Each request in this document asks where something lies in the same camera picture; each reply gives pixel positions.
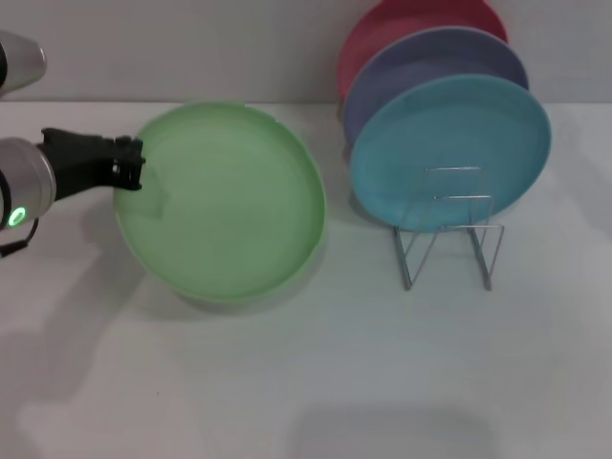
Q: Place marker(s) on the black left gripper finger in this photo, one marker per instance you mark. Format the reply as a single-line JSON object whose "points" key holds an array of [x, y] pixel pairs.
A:
{"points": [[128, 165]]}

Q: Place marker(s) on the green plastic plate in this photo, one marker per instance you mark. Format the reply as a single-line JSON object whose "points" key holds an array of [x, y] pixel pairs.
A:
{"points": [[229, 205]]}

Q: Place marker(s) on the blue plastic plate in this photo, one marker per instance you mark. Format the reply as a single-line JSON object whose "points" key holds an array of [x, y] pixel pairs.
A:
{"points": [[444, 134]]}

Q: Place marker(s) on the purple plastic plate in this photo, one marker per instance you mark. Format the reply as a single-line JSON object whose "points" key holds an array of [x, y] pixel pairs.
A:
{"points": [[406, 72]]}

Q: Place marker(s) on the red plastic plate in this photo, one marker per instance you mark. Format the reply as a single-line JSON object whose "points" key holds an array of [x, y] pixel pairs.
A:
{"points": [[378, 38]]}

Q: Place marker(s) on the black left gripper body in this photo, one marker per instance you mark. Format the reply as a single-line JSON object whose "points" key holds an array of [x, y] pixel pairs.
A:
{"points": [[76, 160]]}

